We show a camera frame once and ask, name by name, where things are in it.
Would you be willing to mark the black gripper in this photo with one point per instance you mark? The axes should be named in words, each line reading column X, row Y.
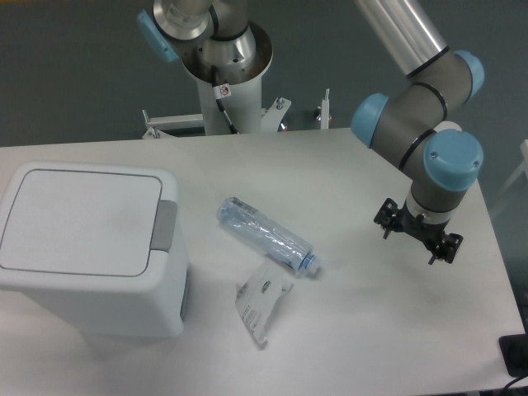
column 443, row 247

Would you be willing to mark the silver robot arm base joint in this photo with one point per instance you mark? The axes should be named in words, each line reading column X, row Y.
column 172, row 27

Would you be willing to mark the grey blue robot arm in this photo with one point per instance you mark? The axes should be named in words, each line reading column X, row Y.
column 442, row 165

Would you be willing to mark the white trash can lid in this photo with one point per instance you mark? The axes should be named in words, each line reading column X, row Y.
column 78, row 223

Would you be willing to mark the white plastic trash can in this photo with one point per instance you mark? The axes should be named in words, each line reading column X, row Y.
column 148, row 305

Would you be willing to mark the black device at table edge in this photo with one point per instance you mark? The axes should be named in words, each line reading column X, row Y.
column 514, row 354

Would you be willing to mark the crumpled clear plastic wrapper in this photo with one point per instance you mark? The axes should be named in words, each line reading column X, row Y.
column 257, row 297

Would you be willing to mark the clear crushed plastic bottle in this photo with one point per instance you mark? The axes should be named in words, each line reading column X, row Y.
column 272, row 238

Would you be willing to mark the grey lid push button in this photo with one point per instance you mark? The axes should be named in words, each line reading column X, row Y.
column 164, row 225

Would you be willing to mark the white frame at right edge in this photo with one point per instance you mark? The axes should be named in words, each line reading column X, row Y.
column 506, row 192

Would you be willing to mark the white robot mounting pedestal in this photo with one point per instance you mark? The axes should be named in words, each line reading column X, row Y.
column 228, row 76

